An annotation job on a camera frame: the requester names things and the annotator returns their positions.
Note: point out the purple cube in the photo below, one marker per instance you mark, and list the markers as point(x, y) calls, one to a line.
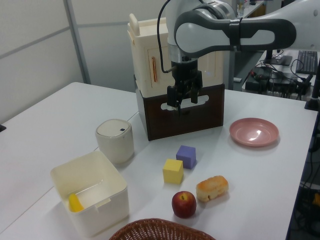
point(186, 156)

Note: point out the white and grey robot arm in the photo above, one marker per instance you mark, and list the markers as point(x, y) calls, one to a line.
point(232, 32)

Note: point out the white square plastic box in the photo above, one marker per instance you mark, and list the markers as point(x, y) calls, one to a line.
point(92, 192)

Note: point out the yellow banana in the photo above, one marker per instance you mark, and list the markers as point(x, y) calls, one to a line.
point(75, 203)

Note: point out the yellow cube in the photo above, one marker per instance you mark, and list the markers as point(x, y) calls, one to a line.
point(172, 171)

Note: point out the pink plate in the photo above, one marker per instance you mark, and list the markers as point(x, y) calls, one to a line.
point(253, 131)

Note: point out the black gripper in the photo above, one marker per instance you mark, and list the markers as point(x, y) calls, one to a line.
point(185, 72)

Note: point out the red apple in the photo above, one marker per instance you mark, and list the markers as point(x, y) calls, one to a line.
point(183, 205)

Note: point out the black clamp mount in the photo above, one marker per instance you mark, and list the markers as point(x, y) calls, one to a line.
point(313, 97)

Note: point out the bread roll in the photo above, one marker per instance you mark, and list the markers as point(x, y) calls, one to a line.
point(212, 187)

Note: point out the white round lidded bin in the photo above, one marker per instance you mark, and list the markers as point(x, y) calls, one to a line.
point(115, 141)

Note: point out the cream toy cabinet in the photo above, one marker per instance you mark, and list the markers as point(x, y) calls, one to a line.
point(150, 55)

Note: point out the black monitor stand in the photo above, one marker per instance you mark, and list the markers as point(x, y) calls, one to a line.
point(276, 58)

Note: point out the black keyboard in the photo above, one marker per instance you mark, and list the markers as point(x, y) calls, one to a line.
point(307, 61)

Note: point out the brown wicker basket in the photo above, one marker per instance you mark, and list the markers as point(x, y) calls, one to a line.
point(160, 230)

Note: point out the dark brown wooden crate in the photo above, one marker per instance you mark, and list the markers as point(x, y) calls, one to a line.
point(185, 120)

